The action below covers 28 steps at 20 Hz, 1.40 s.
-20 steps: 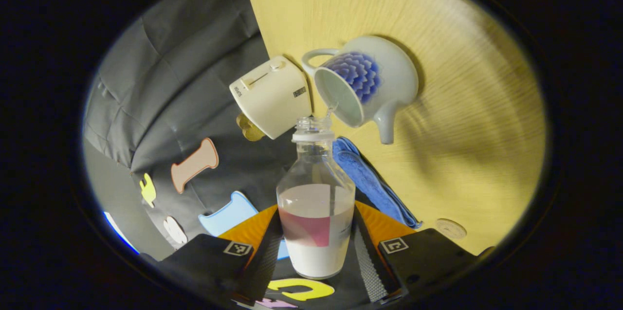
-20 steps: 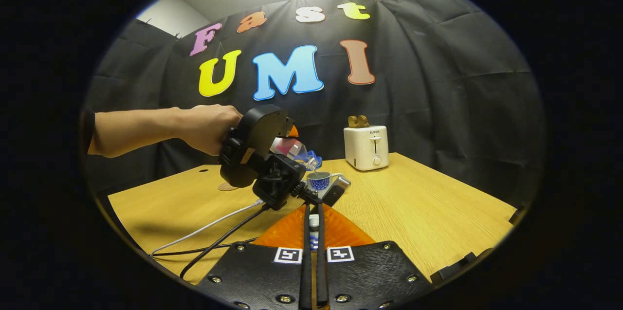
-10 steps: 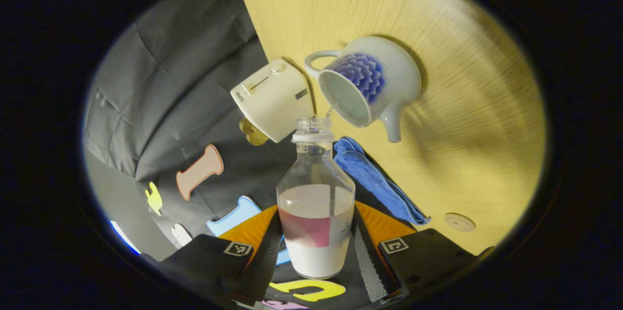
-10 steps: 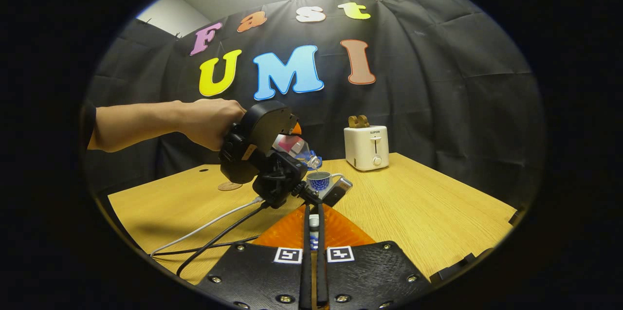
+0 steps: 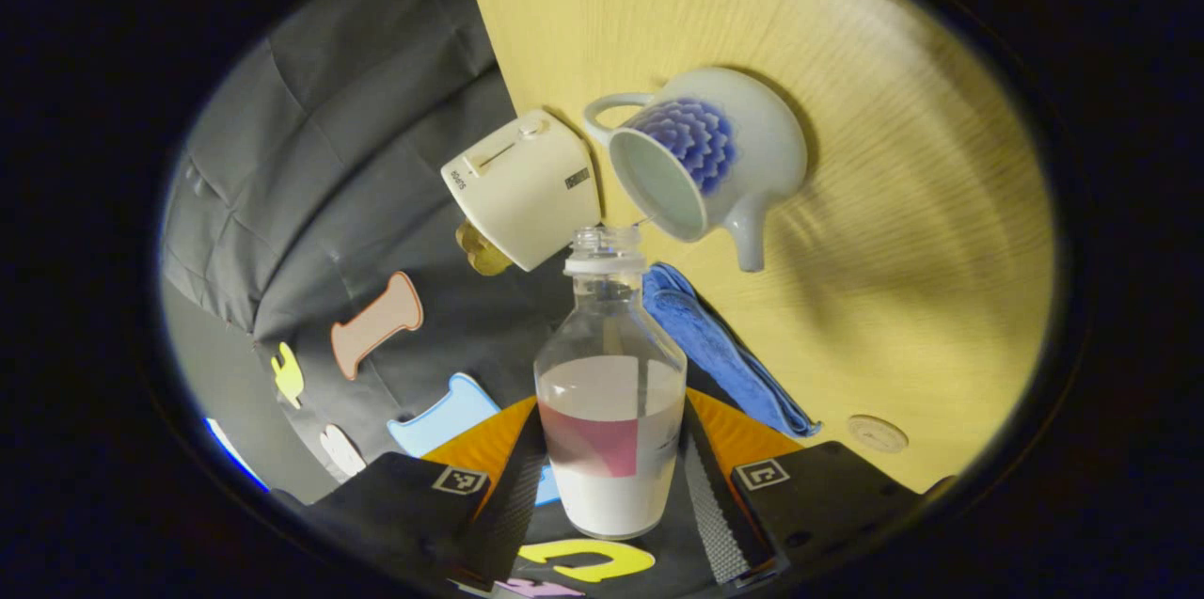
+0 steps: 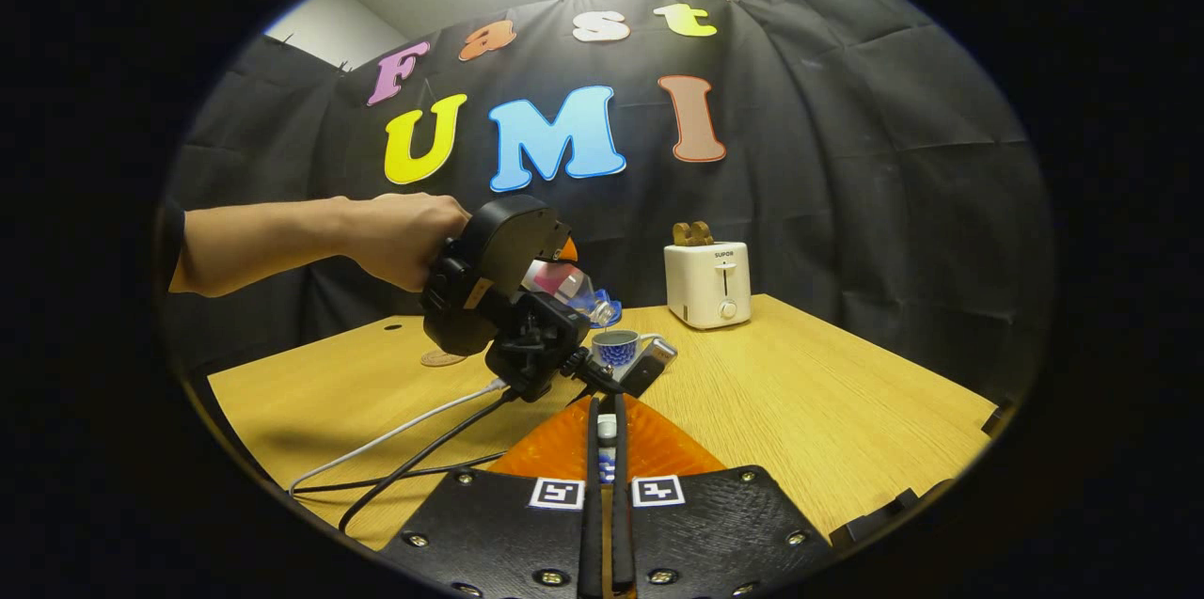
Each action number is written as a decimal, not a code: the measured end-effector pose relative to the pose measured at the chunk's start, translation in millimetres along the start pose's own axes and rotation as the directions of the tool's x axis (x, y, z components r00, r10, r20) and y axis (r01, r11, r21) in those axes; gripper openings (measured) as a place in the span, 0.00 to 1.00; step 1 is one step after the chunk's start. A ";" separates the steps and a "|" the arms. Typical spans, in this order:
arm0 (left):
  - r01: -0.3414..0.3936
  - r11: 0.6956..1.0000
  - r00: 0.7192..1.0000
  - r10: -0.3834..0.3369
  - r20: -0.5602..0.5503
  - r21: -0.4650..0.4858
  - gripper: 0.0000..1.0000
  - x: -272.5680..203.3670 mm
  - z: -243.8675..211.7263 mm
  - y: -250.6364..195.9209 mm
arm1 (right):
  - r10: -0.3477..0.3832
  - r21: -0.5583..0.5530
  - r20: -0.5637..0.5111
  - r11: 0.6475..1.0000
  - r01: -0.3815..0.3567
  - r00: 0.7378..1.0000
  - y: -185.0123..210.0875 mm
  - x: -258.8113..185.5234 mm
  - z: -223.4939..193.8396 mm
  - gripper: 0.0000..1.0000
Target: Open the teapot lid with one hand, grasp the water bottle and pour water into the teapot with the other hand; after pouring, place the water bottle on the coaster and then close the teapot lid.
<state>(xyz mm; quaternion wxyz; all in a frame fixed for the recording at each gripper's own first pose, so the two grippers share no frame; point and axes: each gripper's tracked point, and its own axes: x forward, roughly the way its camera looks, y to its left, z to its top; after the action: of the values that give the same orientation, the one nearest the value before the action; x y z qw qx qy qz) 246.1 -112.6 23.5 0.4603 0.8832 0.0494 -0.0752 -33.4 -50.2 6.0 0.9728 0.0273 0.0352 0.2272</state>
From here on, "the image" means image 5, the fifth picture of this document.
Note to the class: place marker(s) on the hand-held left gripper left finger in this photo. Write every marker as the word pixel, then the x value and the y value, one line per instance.
pixel 508 505

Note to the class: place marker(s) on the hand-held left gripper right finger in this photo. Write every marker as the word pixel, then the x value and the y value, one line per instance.
pixel 710 505

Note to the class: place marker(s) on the clear plastic water bottle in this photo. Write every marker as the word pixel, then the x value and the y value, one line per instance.
pixel 611 392

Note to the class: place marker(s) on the round coaster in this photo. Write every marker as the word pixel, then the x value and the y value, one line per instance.
pixel 877 434

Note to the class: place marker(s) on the white blue-patterned teacup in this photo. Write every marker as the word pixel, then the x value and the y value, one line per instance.
pixel 762 157

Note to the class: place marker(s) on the blue folded towel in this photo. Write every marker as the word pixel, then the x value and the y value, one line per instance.
pixel 715 350

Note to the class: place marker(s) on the brown toast slice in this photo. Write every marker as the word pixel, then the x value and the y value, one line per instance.
pixel 482 251

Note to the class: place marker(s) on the white toaster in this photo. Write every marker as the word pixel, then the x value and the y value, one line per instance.
pixel 527 195

